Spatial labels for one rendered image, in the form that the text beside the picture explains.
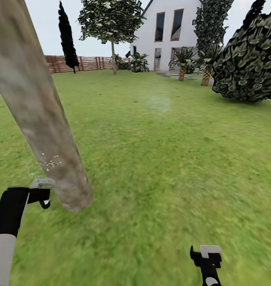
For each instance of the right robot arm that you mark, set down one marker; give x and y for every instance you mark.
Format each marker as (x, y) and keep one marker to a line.
(208, 259)

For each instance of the fixed window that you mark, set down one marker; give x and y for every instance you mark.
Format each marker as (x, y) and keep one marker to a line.
(157, 59)

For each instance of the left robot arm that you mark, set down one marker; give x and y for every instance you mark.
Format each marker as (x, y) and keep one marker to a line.
(12, 209)

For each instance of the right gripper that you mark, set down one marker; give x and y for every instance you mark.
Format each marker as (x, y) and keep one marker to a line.
(214, 259)

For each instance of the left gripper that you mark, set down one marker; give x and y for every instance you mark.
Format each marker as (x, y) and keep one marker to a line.
(42, 194)

